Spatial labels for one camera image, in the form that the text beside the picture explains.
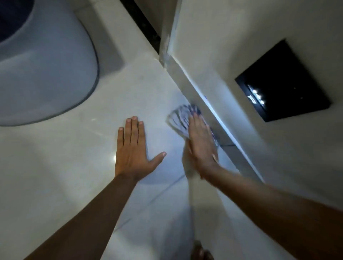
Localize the person's right hand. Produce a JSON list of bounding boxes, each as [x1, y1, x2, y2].
[[183, 112, 221, 180]]

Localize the person's left hand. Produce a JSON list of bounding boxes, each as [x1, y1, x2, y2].
[[114, 116, 167, 183]]

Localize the white blue striped cleaning cloth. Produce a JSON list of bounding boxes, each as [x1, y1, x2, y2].
[[167, 104, 220, 147]]

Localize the person's left forearm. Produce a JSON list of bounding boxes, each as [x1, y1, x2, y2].
[[24, 174, 140, 260]]

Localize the person's right forearm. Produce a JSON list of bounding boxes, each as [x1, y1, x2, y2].
[[202, 166, 343, 260]]

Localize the white toilet bowl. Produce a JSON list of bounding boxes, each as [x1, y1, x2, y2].
[[0, 0, 100, 127]]

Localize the person's bare foot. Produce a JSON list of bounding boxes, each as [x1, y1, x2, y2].
[[191, 241, 215, 260]]

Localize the black glossy wall panel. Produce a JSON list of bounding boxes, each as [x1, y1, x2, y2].
[[235, 39, 331, 123]]

